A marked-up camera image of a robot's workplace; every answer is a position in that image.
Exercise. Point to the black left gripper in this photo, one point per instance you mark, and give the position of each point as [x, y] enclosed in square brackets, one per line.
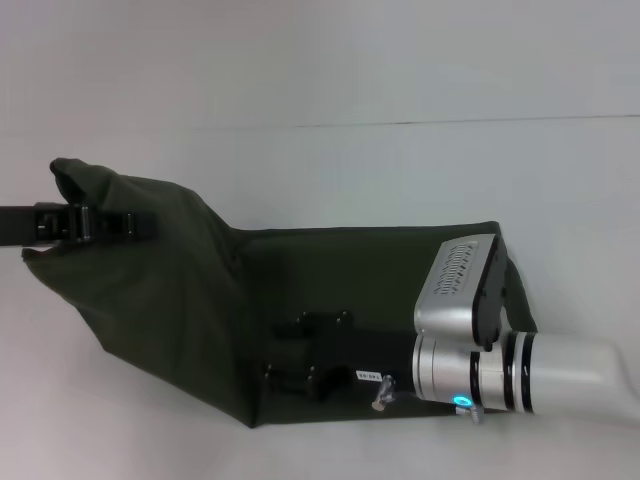
[40, 225]

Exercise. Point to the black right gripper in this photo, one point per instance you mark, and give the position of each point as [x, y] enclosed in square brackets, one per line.
[370, 355]

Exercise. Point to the dark green FREE! t-shirt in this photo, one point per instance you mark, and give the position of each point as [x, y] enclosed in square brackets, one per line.
[190, 280]

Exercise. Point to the silver elbow connector right wrist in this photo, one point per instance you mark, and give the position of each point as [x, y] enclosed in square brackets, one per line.
[382, 395]

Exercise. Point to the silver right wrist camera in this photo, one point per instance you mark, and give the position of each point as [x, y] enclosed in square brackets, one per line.
[450, 280]

